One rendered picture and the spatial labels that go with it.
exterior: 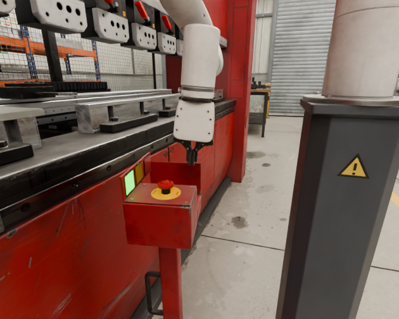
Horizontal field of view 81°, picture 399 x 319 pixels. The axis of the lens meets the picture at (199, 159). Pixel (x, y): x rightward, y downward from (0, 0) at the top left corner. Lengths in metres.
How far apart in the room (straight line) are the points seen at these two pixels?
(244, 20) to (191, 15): 1.76
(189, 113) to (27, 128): 0.40
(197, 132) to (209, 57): 0.18
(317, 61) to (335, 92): 7.47
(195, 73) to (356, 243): 0.50
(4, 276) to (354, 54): 0.76
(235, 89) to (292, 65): 5.62
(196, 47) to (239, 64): 1.81
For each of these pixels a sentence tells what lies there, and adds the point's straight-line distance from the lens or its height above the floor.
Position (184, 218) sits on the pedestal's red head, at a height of 0.75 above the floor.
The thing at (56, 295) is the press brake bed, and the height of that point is 0.55.
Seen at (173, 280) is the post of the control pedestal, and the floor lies 0.49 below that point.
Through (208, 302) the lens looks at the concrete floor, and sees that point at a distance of 1.35.
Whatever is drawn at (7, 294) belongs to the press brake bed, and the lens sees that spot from 0.64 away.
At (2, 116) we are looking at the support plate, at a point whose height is 1.00.
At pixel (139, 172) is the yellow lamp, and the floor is 0.81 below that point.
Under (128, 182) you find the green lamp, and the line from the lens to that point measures 0.57.
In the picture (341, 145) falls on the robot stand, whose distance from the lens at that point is 0.50.
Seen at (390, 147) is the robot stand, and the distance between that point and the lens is 0.52.
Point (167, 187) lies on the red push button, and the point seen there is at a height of 0.80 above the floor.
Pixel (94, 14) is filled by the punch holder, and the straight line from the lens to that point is 0.91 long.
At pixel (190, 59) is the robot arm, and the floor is 1.09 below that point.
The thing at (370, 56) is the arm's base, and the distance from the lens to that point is 0.52.
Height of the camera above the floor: 1.04
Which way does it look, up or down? 18 degrees down
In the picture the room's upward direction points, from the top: straight up
